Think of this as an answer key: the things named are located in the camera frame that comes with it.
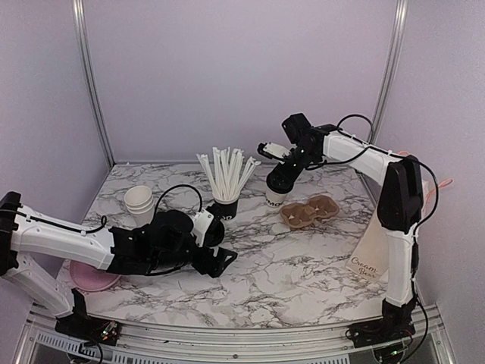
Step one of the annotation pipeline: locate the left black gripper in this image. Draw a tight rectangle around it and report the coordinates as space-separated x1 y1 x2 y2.
151 234 239 278

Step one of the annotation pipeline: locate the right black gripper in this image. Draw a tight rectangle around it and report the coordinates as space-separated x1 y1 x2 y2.
271 145 319 188

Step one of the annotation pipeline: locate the black cup lid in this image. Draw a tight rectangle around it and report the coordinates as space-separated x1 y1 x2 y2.
266 172 294 194

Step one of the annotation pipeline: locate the white paper coffee cup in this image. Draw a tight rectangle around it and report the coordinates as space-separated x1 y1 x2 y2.
265 187 289 208

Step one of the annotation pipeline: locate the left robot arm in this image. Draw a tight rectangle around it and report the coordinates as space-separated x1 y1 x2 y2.
1 191 238 337

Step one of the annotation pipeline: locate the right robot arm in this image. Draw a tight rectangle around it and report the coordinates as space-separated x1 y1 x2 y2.
258 113 428 340

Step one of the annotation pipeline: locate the stack of black lids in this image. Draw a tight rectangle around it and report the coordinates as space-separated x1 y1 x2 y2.
204 221 225 247

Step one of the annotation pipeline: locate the black cup holding straws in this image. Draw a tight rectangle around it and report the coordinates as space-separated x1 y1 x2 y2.
212 197 239 221

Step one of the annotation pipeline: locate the brown cardboard cup carrier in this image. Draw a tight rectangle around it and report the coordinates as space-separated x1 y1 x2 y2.
280 195 340 230

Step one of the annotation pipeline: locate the bundle of white wrapped straws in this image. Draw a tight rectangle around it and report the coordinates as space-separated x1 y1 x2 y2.
196 146 261 203

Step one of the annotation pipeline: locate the stack of white paper cups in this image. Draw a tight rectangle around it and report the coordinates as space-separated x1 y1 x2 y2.
124 186 155 227

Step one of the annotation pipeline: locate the kraft paper bag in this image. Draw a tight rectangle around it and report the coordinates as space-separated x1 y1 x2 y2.
344 177 454 282

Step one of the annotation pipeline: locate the pink plate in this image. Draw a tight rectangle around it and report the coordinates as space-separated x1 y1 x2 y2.
69 261 120 293

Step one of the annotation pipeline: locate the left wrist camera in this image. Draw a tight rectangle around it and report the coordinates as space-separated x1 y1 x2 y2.
192 209 218 247

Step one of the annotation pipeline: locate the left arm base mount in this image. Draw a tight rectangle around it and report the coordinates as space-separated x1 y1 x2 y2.
55 288 121 346

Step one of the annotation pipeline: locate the right aluminium frame post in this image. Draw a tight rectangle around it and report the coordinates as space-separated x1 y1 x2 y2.
369 0 409 143

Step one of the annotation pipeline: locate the aluminium frame post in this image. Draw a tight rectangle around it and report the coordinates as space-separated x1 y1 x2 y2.
72 0 115 169
369 0 409 143

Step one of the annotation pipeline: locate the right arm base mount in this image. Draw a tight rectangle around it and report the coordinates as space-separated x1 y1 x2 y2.
346 299 417 348

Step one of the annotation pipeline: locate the front aluminium rail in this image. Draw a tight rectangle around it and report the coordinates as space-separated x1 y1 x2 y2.
13 304 456 363

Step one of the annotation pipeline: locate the left aluminium frame post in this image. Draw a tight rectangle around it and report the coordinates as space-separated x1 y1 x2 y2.
72 0 115 169

